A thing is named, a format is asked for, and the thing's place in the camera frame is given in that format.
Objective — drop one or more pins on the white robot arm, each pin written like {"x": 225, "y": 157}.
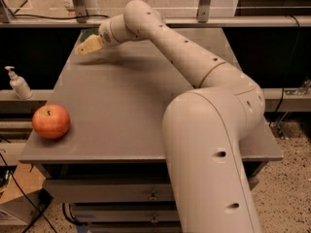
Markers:
{"x": 202, "y": 128}

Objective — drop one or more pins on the middle grey drawer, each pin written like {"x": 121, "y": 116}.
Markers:
{"x": 125, "y": 212}

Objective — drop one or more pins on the grey drawer cabinet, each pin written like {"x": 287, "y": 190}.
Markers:
{"x": 116, "y": 99}

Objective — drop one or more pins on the bottom grey drawer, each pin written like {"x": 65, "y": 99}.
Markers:
{"x": 136, "y": 227}

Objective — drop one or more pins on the grey drawer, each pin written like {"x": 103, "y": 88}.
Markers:
{"x": 125, "y": 212}
{"x": 130, "y": 190}
{"x": 136, "y": 227}

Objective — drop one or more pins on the white pump soap dispenser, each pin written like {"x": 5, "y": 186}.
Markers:
{"x": 18, "y": 84}

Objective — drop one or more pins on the red apple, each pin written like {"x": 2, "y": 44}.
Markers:
{"x": 51, "y": 121}

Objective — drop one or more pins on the right metal bracket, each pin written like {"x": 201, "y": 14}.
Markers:
{"x": 203, "y": 10}

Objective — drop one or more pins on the green and yellow sponge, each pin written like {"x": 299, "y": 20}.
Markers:
{"x": 87, "y": 32}

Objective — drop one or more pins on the cardboard box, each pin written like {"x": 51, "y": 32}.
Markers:
{"x": 23, "y": 196}

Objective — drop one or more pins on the left metal bracket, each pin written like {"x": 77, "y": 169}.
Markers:
{"x": 80, "y": 10}

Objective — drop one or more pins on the top grey drawer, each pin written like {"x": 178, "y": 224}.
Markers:
{"x": 130, "y": 190}

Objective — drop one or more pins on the metal bracket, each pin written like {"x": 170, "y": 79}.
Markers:
{"x": 203, "y": 10}
{"x": 80, "y": 10}

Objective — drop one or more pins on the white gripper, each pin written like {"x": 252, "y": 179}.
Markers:
{"x": 105, "y": 37}

